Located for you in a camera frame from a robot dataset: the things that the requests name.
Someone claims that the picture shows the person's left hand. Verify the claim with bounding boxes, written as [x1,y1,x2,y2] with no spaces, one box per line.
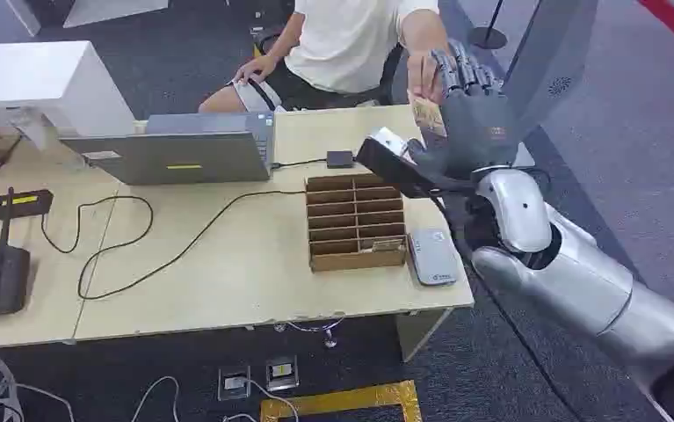
[405,49,446,106]

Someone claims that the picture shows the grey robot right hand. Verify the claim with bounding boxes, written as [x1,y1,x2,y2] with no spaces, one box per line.
[408,39,519,180]

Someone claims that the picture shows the person's right hand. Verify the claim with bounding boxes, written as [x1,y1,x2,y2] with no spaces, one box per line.
[233,55,279,86]

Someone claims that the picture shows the black chair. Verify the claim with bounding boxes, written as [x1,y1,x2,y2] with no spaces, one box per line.
[250,25,406,109]

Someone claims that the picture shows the black stanchion base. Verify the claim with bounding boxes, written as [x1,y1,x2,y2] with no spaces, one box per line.
[467,0,510,51]

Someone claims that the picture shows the person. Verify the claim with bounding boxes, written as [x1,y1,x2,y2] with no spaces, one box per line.
[198,0,452,114]

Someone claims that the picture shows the grey slanted panel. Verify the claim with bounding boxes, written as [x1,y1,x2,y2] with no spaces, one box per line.
[501,0,601,144]

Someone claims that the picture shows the grey laptop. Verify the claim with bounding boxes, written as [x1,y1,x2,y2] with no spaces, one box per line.
[59,110,277,187]

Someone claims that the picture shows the small black adapter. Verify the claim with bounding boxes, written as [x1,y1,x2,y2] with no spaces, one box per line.
[325,149,356,170]

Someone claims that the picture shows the grey card reader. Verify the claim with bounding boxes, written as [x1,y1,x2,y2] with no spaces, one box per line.
[407,227,460,287]

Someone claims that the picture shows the card with pale print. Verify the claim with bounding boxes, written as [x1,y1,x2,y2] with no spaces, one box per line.
[359,237,406,254]

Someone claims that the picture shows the wooden card box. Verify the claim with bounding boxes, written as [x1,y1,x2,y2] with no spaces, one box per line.
[305,172,409,273]

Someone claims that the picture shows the white table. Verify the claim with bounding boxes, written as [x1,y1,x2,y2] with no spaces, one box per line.
[4,0,170,37]

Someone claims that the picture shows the pale desk leg panel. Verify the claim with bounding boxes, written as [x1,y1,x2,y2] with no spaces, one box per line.
[395,307,454,363]

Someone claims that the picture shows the white box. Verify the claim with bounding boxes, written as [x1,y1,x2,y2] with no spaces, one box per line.
[0,40,137,140]

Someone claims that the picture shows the black device with yellow label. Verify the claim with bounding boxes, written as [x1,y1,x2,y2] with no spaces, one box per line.
[0,188,54,222]

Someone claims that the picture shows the steel floor socket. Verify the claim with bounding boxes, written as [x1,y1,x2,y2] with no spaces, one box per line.
[265,354,301,392]
[217,365,252,403]

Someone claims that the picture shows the short black cable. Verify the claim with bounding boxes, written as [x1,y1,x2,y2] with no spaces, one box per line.
[271,157,329,171]

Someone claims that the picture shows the long black cable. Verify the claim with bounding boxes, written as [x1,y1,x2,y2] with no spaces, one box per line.
[76,189,308,302]

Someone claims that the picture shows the looped black cable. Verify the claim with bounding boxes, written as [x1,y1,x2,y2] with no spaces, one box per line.
[40,195,155,255]

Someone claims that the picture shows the white wires under desk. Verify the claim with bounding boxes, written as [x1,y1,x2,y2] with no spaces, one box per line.
[273,317,344,350]

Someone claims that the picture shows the yellow tape frame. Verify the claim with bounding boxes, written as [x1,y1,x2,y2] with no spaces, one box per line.
[258,379,424,422]

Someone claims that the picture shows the white floor cable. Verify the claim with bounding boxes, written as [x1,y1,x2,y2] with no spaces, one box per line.
[129,375,182,422]
[221,377,301,422]

